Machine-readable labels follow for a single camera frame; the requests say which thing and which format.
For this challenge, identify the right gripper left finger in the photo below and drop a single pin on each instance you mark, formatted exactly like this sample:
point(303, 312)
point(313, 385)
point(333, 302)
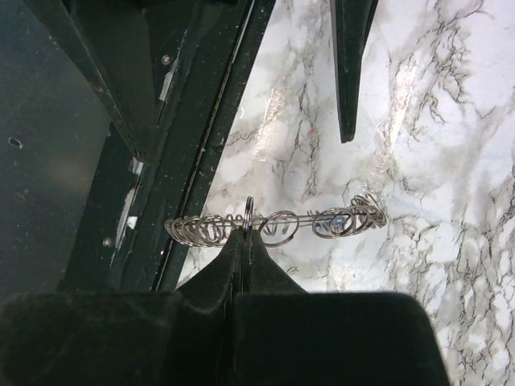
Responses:
point(152, 338)

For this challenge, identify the small blue tag on disc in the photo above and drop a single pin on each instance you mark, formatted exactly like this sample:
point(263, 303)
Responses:
point(333, 226)

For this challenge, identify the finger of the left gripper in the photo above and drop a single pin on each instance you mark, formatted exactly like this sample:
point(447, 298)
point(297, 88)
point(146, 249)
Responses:
point(351, 21)
point(109, 43)

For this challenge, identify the metal disc with keyrings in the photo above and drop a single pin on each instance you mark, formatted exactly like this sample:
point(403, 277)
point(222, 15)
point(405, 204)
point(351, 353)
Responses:
point(277, 229)

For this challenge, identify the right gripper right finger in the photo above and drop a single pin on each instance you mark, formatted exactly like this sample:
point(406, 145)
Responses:
point(357, 338)

